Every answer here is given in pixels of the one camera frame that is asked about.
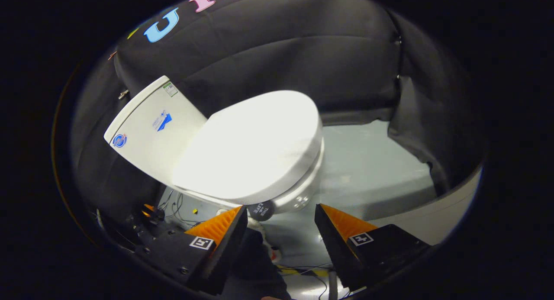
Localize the black device with orange tips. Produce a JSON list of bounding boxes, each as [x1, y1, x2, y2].
[[93, 203, 169, 248]]

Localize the white toilet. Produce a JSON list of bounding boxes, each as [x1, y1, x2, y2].
[[104, 76, 325, 214]]

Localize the white toilet lid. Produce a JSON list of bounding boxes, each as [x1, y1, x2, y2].
[[172, 90, 324, 205]]

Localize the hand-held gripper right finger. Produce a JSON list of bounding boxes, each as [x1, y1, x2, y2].
[[314, 203, 433, 292]]

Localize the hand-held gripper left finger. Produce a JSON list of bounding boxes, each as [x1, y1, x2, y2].
[[135, 206, 248, 296]]

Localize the person's leg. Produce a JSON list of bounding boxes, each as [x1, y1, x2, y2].
[[219, 229, 291, 300]]

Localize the black backdrop cloth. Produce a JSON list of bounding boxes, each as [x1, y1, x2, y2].
[[71, 0, 487, 223]]

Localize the black round lid handle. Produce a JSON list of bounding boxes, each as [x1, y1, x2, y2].
[[247, 200, 275, 222]]

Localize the tangled floor cables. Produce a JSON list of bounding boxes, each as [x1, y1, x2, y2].
[[158, 190, 204, 227]]

